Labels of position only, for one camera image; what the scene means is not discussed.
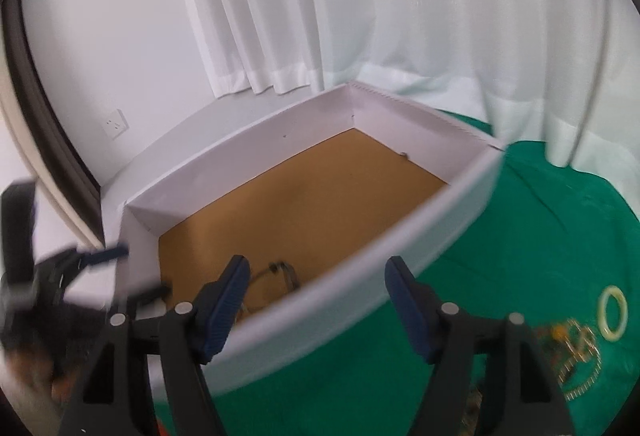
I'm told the green satin cloth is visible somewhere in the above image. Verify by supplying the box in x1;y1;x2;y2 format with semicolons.
216;142;639;435

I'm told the person's left hand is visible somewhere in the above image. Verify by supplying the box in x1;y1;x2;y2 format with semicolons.
4;349;79;404

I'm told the white box with brown base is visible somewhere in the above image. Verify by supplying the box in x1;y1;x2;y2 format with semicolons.
102;81;504;394

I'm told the cream jade bangle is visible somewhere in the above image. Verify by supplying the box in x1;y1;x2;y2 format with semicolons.
597;285;629;343

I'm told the white curtain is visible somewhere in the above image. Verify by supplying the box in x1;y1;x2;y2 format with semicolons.
186;0;639;208

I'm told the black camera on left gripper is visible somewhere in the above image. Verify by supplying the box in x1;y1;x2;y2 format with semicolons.
1;180;36;286

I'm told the wall power socket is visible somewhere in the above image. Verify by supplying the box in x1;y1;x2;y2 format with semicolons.
103;108;129;140

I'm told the golden pearl bead necklace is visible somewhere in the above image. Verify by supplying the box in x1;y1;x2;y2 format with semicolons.
537;319;604;402

